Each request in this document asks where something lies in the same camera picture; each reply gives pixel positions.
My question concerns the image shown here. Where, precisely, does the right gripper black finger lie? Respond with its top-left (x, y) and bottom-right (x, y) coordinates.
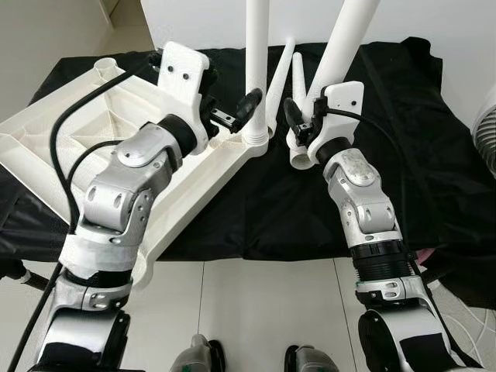
top-left (283, 96), bottom-right (308, 131)

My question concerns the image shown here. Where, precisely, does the white plastic children table top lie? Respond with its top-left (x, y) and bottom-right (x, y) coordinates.
top-left (0, 56), bottom-right (270, 291)

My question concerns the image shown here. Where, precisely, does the black tablecloth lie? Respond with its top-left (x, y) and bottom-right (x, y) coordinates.
top-left (0, 37), bottom-right (496, 311)

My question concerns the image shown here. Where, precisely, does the white round fan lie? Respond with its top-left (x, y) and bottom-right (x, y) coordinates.
top-left (469, 85), bottom-right (496, 198)

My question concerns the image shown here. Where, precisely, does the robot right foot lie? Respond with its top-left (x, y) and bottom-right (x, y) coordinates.
top-left (283, 345), bottom-right (342, 372)

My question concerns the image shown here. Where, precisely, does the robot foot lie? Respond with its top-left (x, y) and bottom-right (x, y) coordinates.
top-left (283, 345), bottom-right (342, 372)
top-left (170, 333), bottom-right (226, 372)

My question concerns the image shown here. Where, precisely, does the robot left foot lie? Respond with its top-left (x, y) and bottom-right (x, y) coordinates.
top-left (170, 333), bottom-right (226, 372)

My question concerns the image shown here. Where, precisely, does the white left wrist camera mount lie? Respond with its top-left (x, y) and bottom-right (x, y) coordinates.
top-left (155, 43), bottom-right (212, 156)

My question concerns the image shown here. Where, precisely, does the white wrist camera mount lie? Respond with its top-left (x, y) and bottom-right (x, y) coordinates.
top-left (308, 81), bottom-right (365, 165)
top-left (155, 43), bottom-right (212, 156)

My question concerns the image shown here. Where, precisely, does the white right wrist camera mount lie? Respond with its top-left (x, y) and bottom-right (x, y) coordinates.
top-left (308, 81), bottom-right (365, 165)

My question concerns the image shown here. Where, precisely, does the white floor cable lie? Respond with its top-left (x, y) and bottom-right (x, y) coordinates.
top-left (446, 298), bottom-right (496, 365)

